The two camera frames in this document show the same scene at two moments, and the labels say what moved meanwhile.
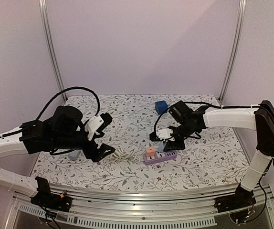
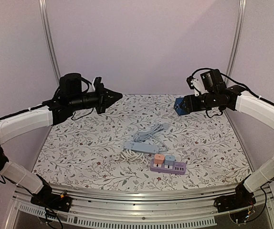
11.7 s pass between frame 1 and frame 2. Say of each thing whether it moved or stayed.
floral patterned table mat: stayed
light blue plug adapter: moved
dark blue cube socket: moved
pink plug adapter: moved
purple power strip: moved
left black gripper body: moved
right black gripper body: moved
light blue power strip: moved
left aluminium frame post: stayed
